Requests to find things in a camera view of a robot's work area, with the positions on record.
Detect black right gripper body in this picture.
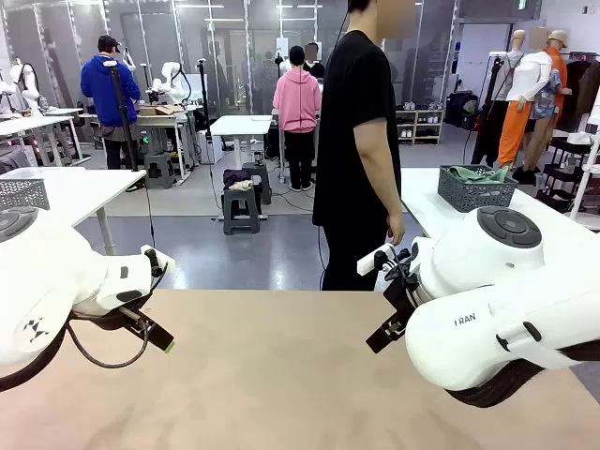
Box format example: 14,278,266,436
382,275,421,323

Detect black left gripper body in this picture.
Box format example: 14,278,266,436
117,307,158,338

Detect grey plastic basket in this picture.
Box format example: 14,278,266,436
438,164,519,214
0,177,51,212

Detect green towel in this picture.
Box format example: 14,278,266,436
449,164,511,185

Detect person's right forearm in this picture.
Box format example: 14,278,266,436
367,149,405,221

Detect person's right hand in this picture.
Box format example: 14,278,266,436
386,214,407,248

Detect grey plastic stool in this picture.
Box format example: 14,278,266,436
142,150,178,190
221,186,263,236
242,161,273,205

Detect person in black t-shirt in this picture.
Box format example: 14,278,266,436
311,0,417,292

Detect wooden shoe shelf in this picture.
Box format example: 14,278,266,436
396,108,445,145

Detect dark purple cloth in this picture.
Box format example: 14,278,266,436
222,167,254,188

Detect black tripod stand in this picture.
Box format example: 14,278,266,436
470,50,511,168

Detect black bags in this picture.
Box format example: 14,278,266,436
443,91,480,131

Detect grey metal desk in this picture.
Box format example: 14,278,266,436
134,112,201,182

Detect black tripod pole white head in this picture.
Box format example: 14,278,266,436
103,59,140,173

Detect black rolling cart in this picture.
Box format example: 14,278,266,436
536,134,600,218

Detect open cardboard box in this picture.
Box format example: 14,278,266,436
139,103,185,117

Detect white height-adjustable desk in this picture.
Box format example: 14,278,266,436
209,114,275,222

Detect long white workbench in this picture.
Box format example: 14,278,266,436
0,106,86,168

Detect person in pink hoodie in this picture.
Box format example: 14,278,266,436
272,45,323,192

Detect person in blue hoodie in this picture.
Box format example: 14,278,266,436
80,35,143,171

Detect white metal rack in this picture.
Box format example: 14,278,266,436
569,88,600,221

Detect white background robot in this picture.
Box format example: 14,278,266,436
150,60,193,107
0,56,44,118

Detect background person in black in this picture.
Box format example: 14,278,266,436
302,41,326,80

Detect mannequin with white top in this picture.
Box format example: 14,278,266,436
505,26,566,185

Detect dark hanging clothes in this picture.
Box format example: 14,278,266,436
560,51,600,135

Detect mannequin with orange shirt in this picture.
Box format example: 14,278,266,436
546,28,574,137

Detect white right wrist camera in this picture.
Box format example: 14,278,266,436
356,242,413,282

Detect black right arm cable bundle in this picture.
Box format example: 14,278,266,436
442,340,600,409

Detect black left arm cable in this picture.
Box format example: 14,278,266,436
0,321,156,393

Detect black camera pole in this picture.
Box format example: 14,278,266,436
196,58,215,142

